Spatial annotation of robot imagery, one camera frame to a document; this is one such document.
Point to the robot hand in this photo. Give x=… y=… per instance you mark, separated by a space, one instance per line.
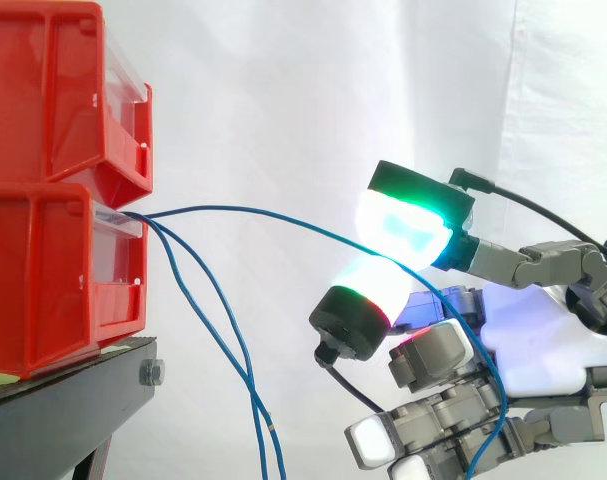
x=533 y=325

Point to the black stand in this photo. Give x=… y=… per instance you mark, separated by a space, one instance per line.
x=58 y=415

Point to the red plastic bin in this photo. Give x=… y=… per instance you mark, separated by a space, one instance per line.
x=33 y=100
x=33 y=275

